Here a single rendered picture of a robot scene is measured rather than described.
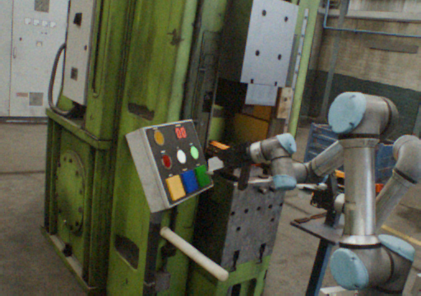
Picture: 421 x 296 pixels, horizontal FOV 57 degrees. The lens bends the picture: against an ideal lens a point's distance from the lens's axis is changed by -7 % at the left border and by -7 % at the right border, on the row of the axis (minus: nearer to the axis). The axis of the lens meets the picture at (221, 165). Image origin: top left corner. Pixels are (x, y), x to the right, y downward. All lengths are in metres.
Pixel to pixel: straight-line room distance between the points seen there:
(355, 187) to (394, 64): 9.22
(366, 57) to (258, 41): 8.88
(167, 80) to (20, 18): 5.16
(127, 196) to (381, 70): 8.78
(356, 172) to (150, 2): 1.39
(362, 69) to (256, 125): 8.51
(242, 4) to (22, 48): 5.28
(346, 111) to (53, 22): 6.14
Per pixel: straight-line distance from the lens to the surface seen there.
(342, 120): 1.13
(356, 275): 1.12
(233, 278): 2.17
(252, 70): 1.87
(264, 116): 2.27
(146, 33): 2.12
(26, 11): 6.85
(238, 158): 1.51
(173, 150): 1.49
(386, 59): 10.42
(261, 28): 1.89
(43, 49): 6.92
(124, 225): 2.33
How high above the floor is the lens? 1.48
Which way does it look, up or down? 15 degrees down
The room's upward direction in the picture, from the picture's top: 9 degrees clockwise
